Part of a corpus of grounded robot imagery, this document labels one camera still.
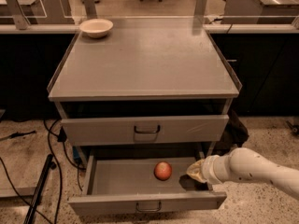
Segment grey background cabinet left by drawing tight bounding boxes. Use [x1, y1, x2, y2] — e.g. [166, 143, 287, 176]
[0, 0, 74, 24]

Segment grey open middle drawer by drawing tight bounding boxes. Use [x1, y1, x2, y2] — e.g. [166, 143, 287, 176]
[68, 153, 226, 216]

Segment grey metal drawer cabinet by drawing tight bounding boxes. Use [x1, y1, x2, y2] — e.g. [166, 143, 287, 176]
[47, 17, 243, 161]

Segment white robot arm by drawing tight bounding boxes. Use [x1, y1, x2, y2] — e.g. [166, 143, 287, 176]
[187, 147, 299, 200]

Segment black bar on floor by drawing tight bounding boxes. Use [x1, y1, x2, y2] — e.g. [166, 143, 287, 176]
[23, 154, 53, 224]

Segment cream ceramic bowl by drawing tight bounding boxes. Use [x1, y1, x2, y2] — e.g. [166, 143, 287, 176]
[79, 19, 113, 38]

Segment red apple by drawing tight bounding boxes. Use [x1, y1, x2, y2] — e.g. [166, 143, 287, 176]
[154, 161, 172, 181]

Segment grey background cabinet right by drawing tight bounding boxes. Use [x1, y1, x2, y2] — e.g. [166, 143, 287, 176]
[221, 0, 299, 24]

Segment grey top drawer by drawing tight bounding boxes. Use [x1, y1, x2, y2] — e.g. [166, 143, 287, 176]
[62, 115, 229, 147]

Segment clear acrylic barrier panel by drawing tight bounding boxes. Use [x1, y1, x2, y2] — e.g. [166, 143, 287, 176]
[0, 0, 299, 20]

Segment black cloth on floor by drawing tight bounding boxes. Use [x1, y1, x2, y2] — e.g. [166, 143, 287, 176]
[213, 109, 249, 156]

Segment black floor cable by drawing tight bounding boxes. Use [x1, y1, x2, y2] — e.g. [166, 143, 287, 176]
[0, 119, 87, 224]

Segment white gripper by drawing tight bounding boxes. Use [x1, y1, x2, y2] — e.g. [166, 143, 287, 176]
[186, 155, 221, 185]

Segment grey background cabinet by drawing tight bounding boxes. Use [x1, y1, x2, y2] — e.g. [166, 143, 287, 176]
[0, 0, 74, 24]
[221, 0, 299, 24]

